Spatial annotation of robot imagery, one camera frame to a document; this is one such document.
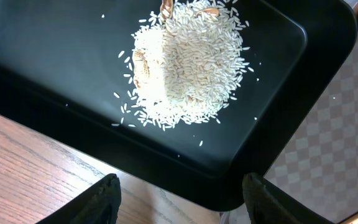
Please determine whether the spilled white rice pile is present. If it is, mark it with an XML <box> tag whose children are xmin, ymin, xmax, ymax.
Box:
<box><xmin>119</xmin><ymin>1</ymin><xmax>251</xmax><ymax>130</ymax></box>

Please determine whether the dark brown serving tray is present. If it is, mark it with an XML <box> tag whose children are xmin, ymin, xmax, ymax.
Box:
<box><xmin>266</xmin><ymin>37</ymin><xmax>358</xmax><ymax>223</ymax></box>

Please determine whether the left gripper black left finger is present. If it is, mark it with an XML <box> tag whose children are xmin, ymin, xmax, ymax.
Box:
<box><xmin>37</xmin><ymin>174</ymin><xmax>122</xmax><ymax>224</ymax></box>

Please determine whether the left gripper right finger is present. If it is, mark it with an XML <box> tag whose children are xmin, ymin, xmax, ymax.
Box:
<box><xmin>242</xmin><ymin>173</ymin><xmax>333</xmax><ymax>224</ymax></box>

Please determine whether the black plastic bin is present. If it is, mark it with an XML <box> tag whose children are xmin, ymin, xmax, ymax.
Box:
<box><xmin>0</xmin><ymin>1</ymin><xmax>358</xmax><ymax>212</ymax></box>

